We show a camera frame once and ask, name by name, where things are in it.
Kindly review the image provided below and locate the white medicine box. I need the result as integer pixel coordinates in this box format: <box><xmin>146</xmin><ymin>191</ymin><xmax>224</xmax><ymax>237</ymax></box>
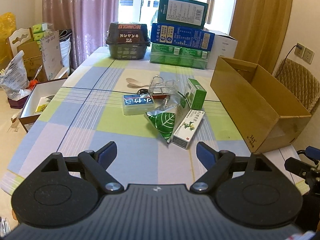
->
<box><xmin>171</xmin><ymin>109</ymin><xmax>205</xmax><ymax>149</ymax></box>

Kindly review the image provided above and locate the silver green foil pouch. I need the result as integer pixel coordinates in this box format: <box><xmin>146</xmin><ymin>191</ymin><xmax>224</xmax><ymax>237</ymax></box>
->
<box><xmin>144</xmin><ymin>90</ymin><xmax>192</xmax><ymax>144</ymax></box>

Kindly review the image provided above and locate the green medicine box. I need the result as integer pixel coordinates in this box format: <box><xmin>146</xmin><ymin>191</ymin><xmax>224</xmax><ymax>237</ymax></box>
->
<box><xmin>184</xmin><ymin>78</ymin><xmax>207</xmax><ymax>110</ymax></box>

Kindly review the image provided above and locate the blue floss pick box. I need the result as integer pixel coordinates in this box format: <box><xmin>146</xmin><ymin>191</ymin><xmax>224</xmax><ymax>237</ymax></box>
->
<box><xmin>122</xmin><ymin>94</ymin><xmax>155</xmax><ymax>115</ymax></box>

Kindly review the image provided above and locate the red candy packet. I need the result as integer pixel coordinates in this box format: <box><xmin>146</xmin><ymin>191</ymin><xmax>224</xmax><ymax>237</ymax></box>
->
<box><xmin>151</xmin><ymin>94</ymin><xmax>170</xmax><ymax>100</ymax></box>

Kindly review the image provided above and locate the clear bag with metal hook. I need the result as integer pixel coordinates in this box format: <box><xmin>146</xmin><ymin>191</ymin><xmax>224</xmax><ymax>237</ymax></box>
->
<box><xmin>148</xmin><ymin>75</ymin><xmax>178</xmax><ymax>96</ymax></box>

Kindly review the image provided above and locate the brown cardboard box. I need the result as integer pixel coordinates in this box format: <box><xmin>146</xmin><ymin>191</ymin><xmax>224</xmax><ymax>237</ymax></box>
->
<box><xmin>210</xmin><ymin>56</ymin><xmax>311</xmax><ymax>153</ymax></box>

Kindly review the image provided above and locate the quilted covered chair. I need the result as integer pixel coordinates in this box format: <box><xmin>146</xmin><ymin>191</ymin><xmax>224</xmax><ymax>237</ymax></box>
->
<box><xmin>274</xmin><ymin>59</ymin><xmax>320</xmax><ymax>115</ymax></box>

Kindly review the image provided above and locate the checked tablecloth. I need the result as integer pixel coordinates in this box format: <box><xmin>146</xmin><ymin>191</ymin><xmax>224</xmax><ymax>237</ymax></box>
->
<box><xmin>0</xmin><ymin>45</ymin><xmax>311</xmax><ymax>197</ymax></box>

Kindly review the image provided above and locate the open white box on floor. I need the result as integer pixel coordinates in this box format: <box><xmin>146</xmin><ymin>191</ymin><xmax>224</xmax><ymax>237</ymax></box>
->
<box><xmin>19</xmin><ymin>78</ymin><xmax>66</xmax><ymax>133</ymax></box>

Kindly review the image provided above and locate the green shrink-wrapped box pack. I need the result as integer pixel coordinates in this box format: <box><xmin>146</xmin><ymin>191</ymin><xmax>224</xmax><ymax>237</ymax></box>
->
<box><xmin>150</xmin><ymin>43</ymin><xmax>210</xmax><ymax>69</ymax></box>

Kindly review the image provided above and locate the white carton box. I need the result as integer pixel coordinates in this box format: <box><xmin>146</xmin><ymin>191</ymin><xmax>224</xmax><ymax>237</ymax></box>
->
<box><xmin>206</xmin><ymin>29</ymin><xmax>238</xmax><ymax>69</ymax></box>

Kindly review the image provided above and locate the white printed plastic bag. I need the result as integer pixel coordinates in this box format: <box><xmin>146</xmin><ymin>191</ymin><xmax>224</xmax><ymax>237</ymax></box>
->
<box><xmin>1</xmin><ymin>50</ymin><xmax>30</xmax><ymax>101</ymax></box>

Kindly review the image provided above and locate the black instant meal box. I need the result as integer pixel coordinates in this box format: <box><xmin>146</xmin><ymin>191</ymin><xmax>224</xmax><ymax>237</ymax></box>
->
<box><xmin>106</xmin><ymin>22</ymin><xmax>151</xmax><ymax>60</ymax></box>

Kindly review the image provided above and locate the blue carton box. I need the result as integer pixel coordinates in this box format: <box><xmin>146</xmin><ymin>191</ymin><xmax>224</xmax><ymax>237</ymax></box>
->
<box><xmin>150</xmin><ymin>23</ymin><xmax>215</xmax><ymax>51</ymax></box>

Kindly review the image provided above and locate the grey paper bag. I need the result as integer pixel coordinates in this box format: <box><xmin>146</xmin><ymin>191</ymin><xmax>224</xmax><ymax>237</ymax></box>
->
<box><xmin>40</xmin><ymin>31</ymin><xmax>63</xmax><ymax>81</ymax></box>

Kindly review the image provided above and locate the mustard curtain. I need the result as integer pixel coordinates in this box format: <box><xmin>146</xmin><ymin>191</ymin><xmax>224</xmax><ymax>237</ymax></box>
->
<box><xmin>229</xmin><ymin>0</ymin><xmax>293</xmax><ymax>73</ymax></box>

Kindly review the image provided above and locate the dark green carton box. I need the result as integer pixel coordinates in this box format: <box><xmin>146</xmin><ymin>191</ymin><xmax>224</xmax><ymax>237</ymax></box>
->
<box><xmin>157</xmin><ymin>0</ymin><xmax>208</xmax><ymax>29</ymax></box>

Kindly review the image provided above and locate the pink curtain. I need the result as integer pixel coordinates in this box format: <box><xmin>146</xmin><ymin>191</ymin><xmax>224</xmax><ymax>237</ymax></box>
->
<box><xmin>42</xmin><ymin>0</ymin><xmax>119</xmax><ymax>69</ymax></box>

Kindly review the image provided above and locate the yellow plastic bag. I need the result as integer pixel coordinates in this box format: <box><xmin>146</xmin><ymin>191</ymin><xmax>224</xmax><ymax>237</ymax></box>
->
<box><xmin>0</xmin><ymin>12</ymin><xmax>16</xmax><ymax>70</ymax></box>

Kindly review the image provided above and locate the wall socket with plug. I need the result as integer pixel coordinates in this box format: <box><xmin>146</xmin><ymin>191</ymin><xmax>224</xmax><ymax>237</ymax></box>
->
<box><xmin>295</xmin><ymin>43</ymin><xmax>314</xmax><ymax>64</ymax></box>

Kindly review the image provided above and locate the black charger cable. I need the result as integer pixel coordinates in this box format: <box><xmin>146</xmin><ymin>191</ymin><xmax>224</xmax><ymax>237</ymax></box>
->
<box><xmin>273</xmin><ymin>45</ymin><xmax>301</xmax><ymax>77</ymax></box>

